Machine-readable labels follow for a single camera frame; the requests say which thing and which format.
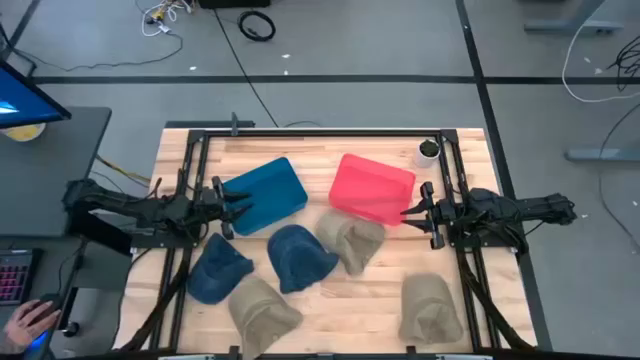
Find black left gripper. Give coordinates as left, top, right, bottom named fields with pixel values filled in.
left=197, top=175, right=254, bottom=242

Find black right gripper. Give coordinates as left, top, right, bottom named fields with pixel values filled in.
left=400, top=181, right=454, bottom=251

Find beige bucket hat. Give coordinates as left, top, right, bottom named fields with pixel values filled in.
left=314, top=208, right=387, bottom=276
left=228, top=276, right=305, bottom=360
left=397, top=272, right=465, bottom=345

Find blue bucket hat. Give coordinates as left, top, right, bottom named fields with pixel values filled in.
left=187, top=232, right=255, bottom=306
left=266, top=224, right=340, bottom=295

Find blue plastic bin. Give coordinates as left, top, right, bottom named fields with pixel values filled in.
left=222, top=156, right=309, bottom=237

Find pink plastic bin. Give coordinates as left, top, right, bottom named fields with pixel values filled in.
left=328, top=153, right=417, bottom=227

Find white cup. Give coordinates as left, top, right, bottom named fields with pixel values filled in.
left=413, top=138, right=442, bottom=170

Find grey desk leg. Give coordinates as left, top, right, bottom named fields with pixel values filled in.
left=523, top=0, right=624, bottom=36
left=564, top=146, right=640, bottom=163

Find grey desk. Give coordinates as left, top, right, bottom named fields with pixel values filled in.
left=0, top=106, right=112, bottom=239

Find black computer mouse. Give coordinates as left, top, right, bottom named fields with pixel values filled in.
left=28, top=296, right=64, bottom=324

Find yellow bowl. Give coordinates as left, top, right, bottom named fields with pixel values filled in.
left=0, top=122, right=47, bottom=143

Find backlit keyboard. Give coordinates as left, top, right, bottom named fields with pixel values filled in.
left=0, top=248, right=34, bottom=307

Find computer monitor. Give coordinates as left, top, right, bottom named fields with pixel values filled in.
left=0, top=59, right=72, bottom=130

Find person's hand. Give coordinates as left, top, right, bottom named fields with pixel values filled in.
left=2, top=299, right=62, bottom=354

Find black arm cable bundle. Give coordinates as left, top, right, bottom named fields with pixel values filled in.
left=118, top=244, right=194, bottom=352
left=455, top=248, right=535, bottom=351

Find black aluminium table frame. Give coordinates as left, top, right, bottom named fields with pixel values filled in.
left=149, top=127, right=504, bottom=352

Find straight black floor cable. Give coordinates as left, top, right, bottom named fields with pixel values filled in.
left=212, top=7, right=280, bottom=129

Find coiled black cable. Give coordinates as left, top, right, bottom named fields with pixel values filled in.
left=237, top=9, right=277, bottom=43

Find long thin black cable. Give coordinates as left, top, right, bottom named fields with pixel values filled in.
left=9, top=30, right=184, bottom=72

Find white floor cable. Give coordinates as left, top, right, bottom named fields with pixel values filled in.
left=561, top=19, right=640, bottom=104

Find white cable bundle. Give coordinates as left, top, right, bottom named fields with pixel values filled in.
left=134, top=0, right=194, bottom=38

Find tangled black cables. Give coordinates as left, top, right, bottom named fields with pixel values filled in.
left=606, top=33, right=640, bottom=92

